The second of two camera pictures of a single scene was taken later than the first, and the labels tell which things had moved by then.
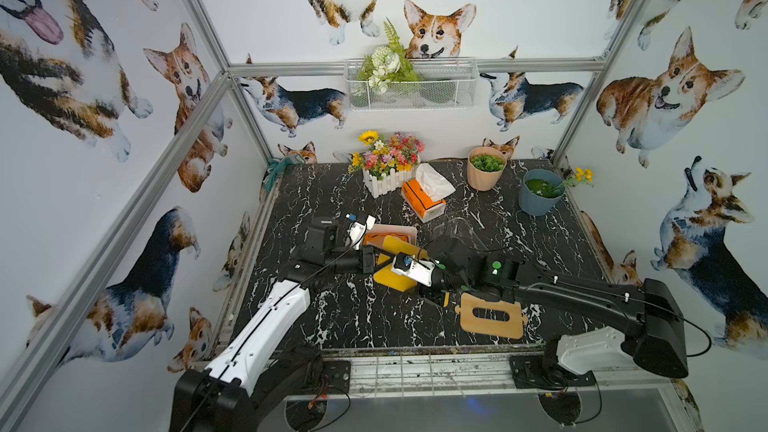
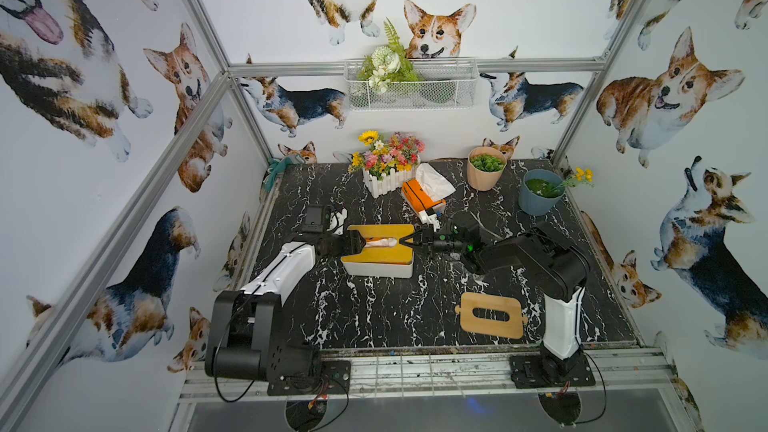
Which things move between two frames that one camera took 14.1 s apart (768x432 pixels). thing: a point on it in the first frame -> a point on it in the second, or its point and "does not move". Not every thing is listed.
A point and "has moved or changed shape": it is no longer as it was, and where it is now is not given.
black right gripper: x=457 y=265 -> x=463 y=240
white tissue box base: x=374 y=234 has moved or changed shape
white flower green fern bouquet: x=387 y=63 does not move
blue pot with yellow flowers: x=541 y=188 does not move
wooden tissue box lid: x=513 y=328 does not move
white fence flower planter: x=386 y=164 does not move
